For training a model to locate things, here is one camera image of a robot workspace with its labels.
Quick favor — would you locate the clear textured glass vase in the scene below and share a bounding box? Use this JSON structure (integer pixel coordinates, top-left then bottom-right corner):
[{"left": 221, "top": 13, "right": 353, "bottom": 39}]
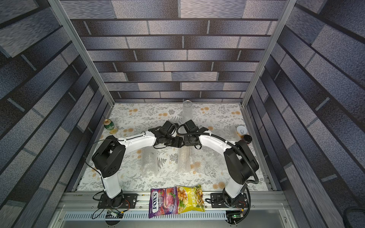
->
[{"left": 182, "top": 100, "right": 193, "bottom": 123}]

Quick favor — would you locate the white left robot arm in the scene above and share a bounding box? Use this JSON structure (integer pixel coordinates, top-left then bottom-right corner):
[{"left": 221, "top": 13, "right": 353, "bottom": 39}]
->
[{"left": 92, "top": 121, "right": 184, "bottom": 199}]

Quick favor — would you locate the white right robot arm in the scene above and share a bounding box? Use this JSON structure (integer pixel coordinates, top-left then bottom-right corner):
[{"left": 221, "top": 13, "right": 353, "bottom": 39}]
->
[{"left": 176, "top": 120, "right": 259, "bottom": 201}]

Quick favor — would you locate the red jam jar black lid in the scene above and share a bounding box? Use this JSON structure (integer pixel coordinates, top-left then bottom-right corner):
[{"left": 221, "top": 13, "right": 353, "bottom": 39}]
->
[{"left": 242, "top": 135, "right": 253, "bottom": 144}]

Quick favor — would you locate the green beverage can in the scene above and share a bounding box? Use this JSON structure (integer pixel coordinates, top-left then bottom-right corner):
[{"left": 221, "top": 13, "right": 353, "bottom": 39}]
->
[{"left": 103, "top": 119, "right": 115, "bottom": 131}]

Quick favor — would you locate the yellow snack bag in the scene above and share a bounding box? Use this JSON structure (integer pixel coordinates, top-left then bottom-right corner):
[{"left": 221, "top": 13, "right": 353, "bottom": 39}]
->
[{"left": 177, "top": 185, "right": 205, "bottom": 214}]

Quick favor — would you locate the purple Fox's candy bag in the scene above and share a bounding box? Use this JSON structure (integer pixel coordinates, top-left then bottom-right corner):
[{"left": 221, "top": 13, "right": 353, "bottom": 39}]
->
[{"left": 149, "top": 187, "right": 179, "bottom": 218}]

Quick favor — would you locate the black corrugated cable conduit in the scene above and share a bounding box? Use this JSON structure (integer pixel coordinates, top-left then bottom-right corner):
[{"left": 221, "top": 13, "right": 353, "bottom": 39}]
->
[{"left": 175, "top": 123, "right": 259, "bottom": 224}]

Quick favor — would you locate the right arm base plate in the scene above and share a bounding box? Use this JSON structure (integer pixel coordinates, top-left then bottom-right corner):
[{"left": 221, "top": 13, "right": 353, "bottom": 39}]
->
[{"left": 208, "top": 193, "right": 250, "bottom": 209}]

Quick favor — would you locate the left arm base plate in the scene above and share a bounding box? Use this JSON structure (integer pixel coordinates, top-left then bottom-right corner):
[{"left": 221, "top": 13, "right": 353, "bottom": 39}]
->
[{"left": 98, "top": 193, "right": 138, "bottom": 209}]

